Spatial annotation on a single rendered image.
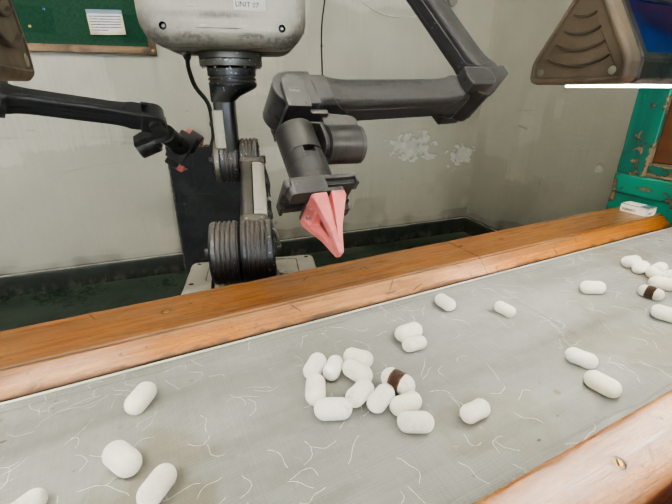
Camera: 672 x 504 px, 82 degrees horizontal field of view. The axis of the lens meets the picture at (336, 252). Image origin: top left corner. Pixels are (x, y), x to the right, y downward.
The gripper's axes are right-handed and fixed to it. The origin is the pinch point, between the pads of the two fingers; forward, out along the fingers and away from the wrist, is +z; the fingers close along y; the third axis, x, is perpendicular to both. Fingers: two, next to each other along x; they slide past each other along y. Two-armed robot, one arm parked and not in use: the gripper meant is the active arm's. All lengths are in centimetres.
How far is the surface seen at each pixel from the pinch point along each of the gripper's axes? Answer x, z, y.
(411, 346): 1.2, 13.7, 5.3
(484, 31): 74, -173, 193
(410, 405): -4.1, 19.6, -0.6
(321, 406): -2.2, 17.0, -8.5
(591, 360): -6.5, 21.9, 21.7
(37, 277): 191, -104, -83
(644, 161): 6, -12, 89
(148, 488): -3.3, 18.6, -23.6
